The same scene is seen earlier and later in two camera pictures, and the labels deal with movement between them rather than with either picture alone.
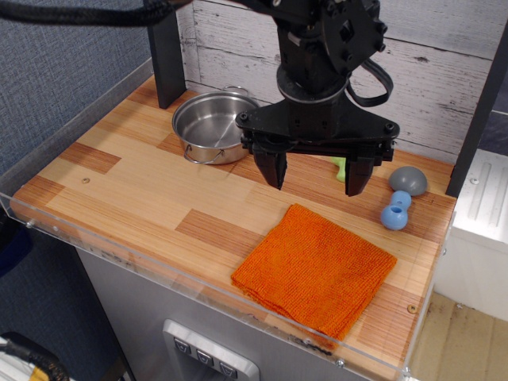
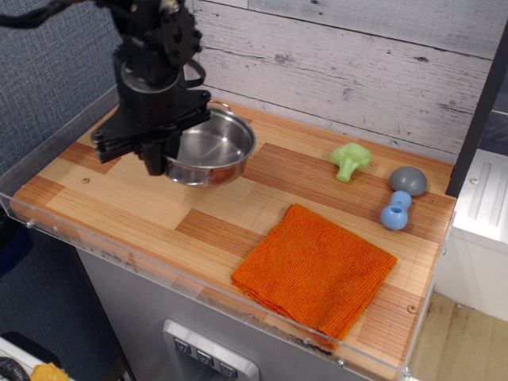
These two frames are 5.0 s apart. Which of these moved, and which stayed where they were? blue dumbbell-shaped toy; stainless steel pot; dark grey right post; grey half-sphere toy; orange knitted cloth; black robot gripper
Moved: black robot gripper; stainless steel pot
Stayed: orange knitted cloth; blue dumbbell-shaped toy; grey half-sphere toy; dark grey right post
